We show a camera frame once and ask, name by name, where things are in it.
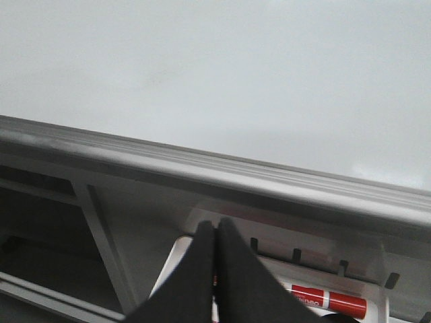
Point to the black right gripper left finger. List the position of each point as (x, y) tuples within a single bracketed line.
[(187, 294)]

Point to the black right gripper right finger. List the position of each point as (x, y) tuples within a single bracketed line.
[(246, 290)]

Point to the black white marker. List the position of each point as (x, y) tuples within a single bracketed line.
[(214, 308)]

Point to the grey aluminium whiteboard ledge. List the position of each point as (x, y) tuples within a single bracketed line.
[(388, 208)]

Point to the white whiteboard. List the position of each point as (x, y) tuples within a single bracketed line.
[(341, 87)]

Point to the red capped marker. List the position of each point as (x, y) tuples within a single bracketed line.
[(355, 307)]

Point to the white marker tray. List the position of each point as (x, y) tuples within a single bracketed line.
[(262, 236)]

